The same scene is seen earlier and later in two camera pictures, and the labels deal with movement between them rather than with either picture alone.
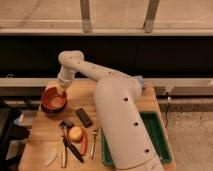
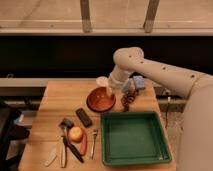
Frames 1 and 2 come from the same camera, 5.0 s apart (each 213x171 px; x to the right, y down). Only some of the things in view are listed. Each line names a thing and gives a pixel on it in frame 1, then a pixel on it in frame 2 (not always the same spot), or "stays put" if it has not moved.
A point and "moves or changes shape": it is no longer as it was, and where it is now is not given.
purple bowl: [53, 111] to [99, 111]
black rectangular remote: [85, 119] stays put
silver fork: [95, 134] stays put
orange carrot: [84, 144] stays put
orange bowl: [53, 101] moves or changes shape
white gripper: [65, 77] to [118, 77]
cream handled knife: [63, 152] stays put
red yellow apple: [76, 134] stays put
